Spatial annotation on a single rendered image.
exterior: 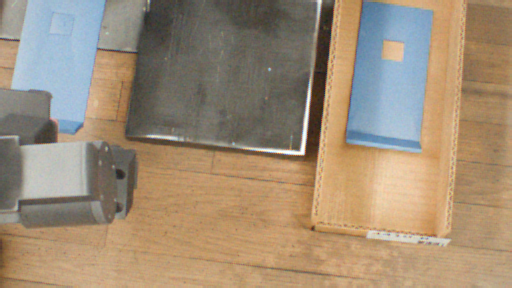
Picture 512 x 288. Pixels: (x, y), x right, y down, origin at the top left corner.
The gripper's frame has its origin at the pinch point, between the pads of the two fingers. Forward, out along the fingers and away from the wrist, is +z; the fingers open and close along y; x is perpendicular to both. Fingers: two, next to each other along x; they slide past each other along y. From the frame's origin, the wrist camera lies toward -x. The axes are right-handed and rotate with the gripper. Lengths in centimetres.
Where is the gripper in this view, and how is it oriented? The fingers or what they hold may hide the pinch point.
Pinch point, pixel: (36, 124)
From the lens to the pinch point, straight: 86.9
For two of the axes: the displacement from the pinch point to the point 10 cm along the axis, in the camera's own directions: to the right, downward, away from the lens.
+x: -9.9, -1.2, 0.2
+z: 0.5, -2.8, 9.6
